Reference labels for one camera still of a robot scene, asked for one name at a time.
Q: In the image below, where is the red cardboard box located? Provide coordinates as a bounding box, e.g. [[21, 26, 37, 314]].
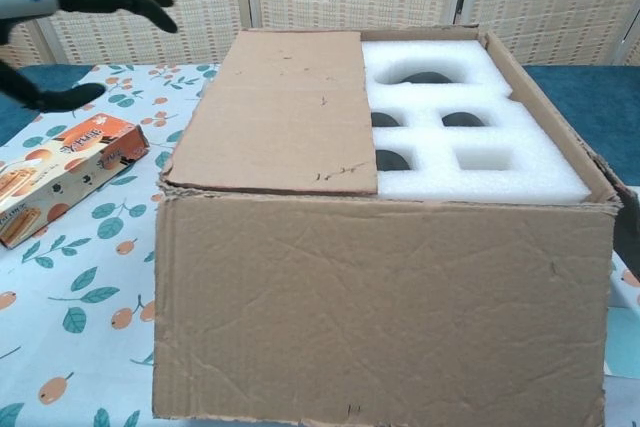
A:
[[152, 24, 640, 427]]

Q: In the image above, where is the orange biscuit box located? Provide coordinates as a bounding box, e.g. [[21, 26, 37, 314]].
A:
[[0, 111, 150, 250]]

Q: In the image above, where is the floral print tablecloth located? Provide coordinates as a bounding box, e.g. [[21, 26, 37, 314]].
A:
[[0, 63, 640, 427]]

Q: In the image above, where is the white foam insert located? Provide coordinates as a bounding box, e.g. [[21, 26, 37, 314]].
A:
[[359, 36, 592, 206]]

